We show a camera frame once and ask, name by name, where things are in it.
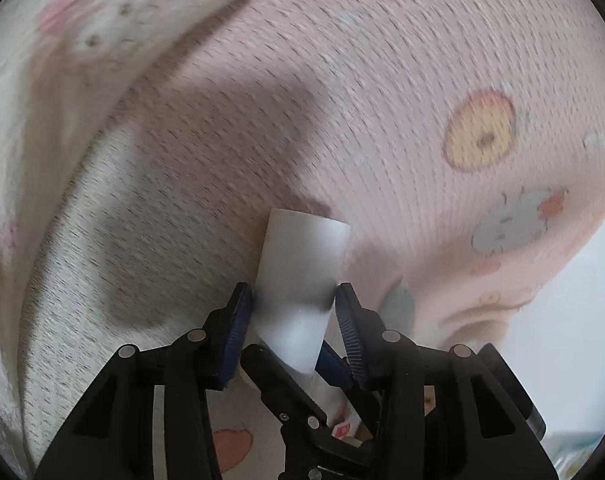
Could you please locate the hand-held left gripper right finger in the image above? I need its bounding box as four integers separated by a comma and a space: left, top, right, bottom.
335, 282, 558, 480

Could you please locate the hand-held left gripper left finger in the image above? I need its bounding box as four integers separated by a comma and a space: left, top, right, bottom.
35, 282, 256, 480

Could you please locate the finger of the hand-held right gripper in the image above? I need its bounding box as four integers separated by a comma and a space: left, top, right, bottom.
315, 340, 356, 391
240, 344, 331, 428

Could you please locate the white plastic tube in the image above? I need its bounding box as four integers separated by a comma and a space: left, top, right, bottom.
255, 208, 352, 376

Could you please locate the pink printed bed mat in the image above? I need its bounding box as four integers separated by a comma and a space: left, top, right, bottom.
22, 0, 605, 480

